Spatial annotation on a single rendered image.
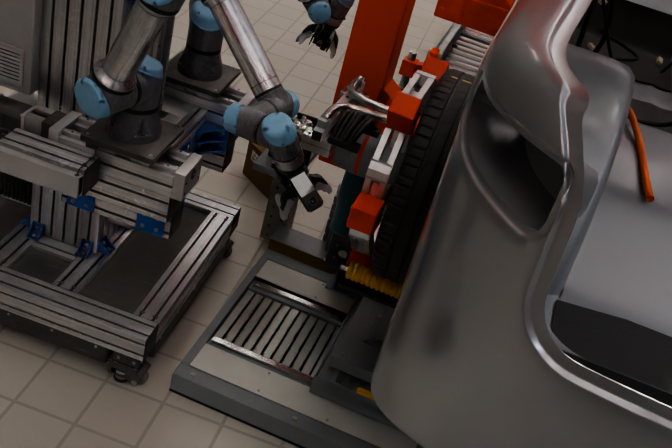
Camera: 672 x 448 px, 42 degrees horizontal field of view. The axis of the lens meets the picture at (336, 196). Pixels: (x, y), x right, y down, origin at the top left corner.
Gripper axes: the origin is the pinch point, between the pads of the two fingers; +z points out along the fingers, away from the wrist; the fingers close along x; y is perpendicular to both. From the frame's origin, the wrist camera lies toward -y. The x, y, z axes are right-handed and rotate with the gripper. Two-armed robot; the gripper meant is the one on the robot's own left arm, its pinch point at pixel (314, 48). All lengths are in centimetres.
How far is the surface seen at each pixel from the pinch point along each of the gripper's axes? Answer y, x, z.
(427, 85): 51, 27, -62
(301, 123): 19.6, 7.0, 19.8
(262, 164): 40.3, -1.2, 25.1
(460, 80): 51, 34, -70
